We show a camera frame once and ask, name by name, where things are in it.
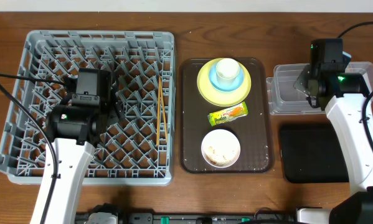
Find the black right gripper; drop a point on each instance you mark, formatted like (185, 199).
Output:
(302, 84)

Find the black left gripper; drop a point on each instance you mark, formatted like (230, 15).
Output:
(114, 101)

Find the wooden chopstick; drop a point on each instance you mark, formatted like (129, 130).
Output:
(163, 108)
(158, 112)

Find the yellow green snack wrapper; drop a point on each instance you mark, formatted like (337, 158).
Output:
(228, 114)

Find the yellow plate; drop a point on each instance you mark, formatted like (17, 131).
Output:
(218, 97)

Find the white bowl with rice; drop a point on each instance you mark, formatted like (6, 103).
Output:
(220, 148)

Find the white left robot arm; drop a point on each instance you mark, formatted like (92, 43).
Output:
(73, 130)

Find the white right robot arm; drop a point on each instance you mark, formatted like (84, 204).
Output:
(346, 100)

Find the grey plastic dishwasher rack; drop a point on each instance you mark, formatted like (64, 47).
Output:
(127, 153)

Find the clear plastic bin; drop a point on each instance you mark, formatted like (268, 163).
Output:
(284, 99)

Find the black tray bin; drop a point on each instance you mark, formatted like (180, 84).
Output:
(311, 153)

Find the white cup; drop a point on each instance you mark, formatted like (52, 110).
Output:
(227, 70)

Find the dark brown serving tray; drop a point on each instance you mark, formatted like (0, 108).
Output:
(253, 131)

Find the light blue bowl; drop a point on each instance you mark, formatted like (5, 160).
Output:
(214, 80)

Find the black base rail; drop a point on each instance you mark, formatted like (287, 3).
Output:
(108, 213)

